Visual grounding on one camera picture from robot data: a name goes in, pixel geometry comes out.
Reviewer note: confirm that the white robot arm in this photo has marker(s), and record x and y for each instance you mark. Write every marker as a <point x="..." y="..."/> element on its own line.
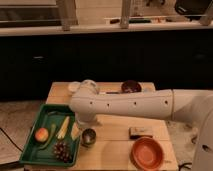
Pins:
<point x="189" y="106"/>

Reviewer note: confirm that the dark brown bowl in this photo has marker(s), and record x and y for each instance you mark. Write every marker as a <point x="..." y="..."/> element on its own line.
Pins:
<point x="130" y="86"/>

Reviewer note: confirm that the white cup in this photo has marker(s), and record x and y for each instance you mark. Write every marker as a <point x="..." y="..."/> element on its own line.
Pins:
<point x="73" y="86"/>

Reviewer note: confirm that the pale toy cheese wedge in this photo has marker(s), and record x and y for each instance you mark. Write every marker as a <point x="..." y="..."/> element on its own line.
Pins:
<point x="74" y="131"/>

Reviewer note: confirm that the small metal cup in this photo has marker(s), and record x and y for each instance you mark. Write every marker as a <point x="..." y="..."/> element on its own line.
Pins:
<point x="88" y="137"/>

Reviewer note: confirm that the small brown wooden block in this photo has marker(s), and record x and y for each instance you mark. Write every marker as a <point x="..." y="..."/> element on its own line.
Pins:
<point x="137" y="132"/>

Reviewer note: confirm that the green plastic tray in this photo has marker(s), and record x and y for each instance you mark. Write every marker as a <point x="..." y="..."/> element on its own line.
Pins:
<point x="50" y="114"/>

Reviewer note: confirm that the green toy bean pod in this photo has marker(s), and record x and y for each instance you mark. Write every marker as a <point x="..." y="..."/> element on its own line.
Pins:
<point x="52" y="132"/>

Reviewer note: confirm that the dark toy grape bunch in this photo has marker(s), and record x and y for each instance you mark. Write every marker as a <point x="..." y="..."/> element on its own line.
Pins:
<point x="61" y="151"/>

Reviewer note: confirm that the orange plastic bowl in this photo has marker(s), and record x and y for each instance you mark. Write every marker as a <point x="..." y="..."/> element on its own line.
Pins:
<point x="147" y="154"/>

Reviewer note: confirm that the red yellow toy apple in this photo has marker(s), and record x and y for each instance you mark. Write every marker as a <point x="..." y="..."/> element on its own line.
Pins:
<point x="42" y="134"/>

